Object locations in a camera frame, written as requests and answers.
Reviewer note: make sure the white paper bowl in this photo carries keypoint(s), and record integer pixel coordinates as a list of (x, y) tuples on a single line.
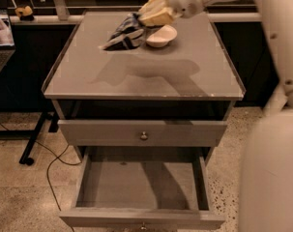
[(162, 37)]

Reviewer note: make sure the grey open middle drawer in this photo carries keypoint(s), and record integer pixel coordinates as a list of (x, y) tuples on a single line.
[(125, 186)]

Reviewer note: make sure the yellow black small object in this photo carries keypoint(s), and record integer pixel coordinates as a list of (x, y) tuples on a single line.
[(24, 13)]

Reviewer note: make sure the open laptop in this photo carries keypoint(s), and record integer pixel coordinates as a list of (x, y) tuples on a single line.
[(7, 43)]

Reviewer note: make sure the black desk leg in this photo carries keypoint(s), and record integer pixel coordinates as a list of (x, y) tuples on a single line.
[(25, 157)]

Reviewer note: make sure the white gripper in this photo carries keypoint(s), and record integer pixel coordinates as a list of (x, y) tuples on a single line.
[(184, 1)]

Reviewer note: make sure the round metal upper knob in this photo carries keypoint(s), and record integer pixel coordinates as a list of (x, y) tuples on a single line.
[(144, 136)]

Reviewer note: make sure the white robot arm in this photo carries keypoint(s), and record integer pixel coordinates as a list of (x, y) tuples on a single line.
[(266, 175)]

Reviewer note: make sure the white horizontal rail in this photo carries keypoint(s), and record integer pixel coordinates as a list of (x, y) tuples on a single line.
[(225, 17)]

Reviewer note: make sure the grey upper drawer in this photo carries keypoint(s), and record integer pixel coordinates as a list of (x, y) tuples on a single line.
[(127, 133)]

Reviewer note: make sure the blue chip bag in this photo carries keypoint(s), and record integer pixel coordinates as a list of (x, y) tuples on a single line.
[(129, 35)]

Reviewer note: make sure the grey wooden drawer cabinet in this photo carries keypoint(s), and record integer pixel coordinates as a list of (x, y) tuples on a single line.
[(191, 79)]

